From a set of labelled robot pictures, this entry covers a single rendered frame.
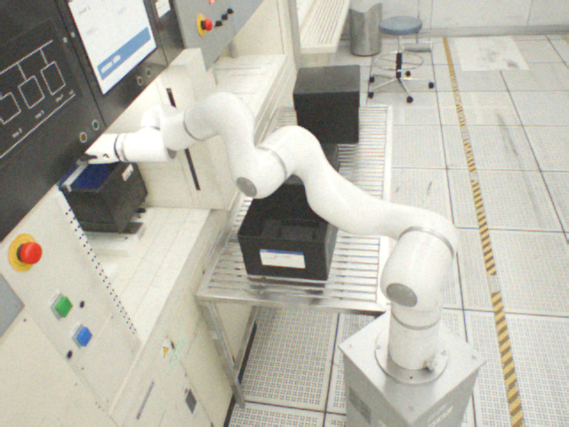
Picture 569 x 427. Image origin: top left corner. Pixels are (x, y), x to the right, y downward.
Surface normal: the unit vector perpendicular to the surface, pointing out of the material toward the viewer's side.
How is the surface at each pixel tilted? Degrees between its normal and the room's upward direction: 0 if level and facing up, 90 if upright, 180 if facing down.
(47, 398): 90
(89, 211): 90
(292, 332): 0
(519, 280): 0
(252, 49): 90
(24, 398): 90
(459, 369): 0
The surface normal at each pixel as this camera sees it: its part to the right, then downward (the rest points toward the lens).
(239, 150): -0.65, -0.22
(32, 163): 0.97, 0.04
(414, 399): -0.12, -0.76
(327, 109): -0.14, 0.65
